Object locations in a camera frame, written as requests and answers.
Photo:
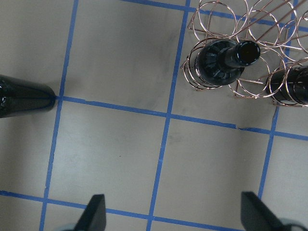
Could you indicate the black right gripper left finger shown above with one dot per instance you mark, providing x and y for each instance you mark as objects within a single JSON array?
[{"x": 94, "y": 216}]

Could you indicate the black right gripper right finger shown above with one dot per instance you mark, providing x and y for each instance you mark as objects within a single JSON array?
[{"x": 255, "y": 215}]

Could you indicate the dark wine bottle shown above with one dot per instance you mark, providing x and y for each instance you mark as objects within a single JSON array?
[
  {"x": 21, "y": 97},
  {"x": 222, "y": 61},
  {"x": 292, "y": 93}
]

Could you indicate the copper wire bottle basket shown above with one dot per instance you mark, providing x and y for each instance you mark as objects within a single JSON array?
[{"x": 279, "y": 27}]

